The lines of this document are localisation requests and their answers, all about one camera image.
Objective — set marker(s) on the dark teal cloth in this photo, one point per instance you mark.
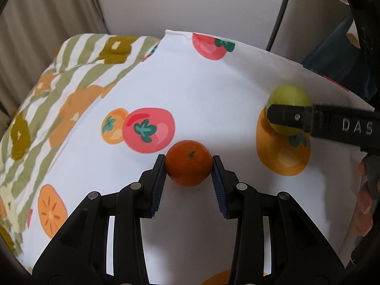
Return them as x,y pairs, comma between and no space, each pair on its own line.
332,59

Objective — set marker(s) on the white fruit-print cloth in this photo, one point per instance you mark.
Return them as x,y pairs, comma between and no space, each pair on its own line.
207,95

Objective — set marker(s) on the black metal tube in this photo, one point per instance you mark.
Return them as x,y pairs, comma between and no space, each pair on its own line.
280,14

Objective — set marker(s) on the person's right hand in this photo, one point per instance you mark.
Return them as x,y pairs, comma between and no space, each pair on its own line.
363,213

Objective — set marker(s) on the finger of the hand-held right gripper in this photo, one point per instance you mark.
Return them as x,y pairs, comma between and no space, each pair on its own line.
288,117

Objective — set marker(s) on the yellow-green apple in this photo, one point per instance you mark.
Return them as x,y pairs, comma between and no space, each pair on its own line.
286,95

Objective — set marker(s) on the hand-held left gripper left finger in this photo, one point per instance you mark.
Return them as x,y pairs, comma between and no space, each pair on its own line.
158,184

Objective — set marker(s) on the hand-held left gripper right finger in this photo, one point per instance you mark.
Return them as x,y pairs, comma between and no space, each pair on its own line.
218,184

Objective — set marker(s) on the beige ribbed sofa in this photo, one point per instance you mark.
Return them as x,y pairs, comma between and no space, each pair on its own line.
44,14

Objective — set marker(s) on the orange mandarin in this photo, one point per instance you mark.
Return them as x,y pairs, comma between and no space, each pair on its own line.
188,166

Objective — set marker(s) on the green striped floral blanket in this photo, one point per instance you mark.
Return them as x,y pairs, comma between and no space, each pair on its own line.
74,74

